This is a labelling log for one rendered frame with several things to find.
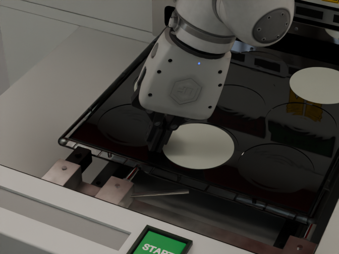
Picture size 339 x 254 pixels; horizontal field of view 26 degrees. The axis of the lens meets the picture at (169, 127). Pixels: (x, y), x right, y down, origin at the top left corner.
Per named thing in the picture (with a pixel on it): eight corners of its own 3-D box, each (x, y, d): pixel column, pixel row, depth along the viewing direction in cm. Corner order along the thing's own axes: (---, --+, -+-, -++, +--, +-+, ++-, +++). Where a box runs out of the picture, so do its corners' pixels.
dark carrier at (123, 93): (176, 28, 128) (176, 25, 128) (372, 76, 116) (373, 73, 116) (71, 140, 104) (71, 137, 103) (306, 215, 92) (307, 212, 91)
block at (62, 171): (61, 173, 100) (59, 156, 98) (82, 181, 99) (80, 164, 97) (27, 210, 94) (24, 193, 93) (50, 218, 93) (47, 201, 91)
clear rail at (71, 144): (61, 140, 104) (60, 133, 103) (318, 224, 91) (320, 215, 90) (56, 146, 103) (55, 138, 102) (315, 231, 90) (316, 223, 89)
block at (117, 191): (112, 191, 97) (111, 174, 96) (135, 198, 96) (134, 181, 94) (80, 230, 92) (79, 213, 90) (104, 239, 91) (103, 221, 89)
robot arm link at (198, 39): (178, 26, 85) (169, 48, 86) (246, 43, 88) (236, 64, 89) (166, -7, 91) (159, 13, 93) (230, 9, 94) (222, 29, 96)
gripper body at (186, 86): (167, 39, 86) (137, 114, 92) (245, 57, 89) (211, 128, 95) (158, 8, 92) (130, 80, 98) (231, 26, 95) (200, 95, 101)
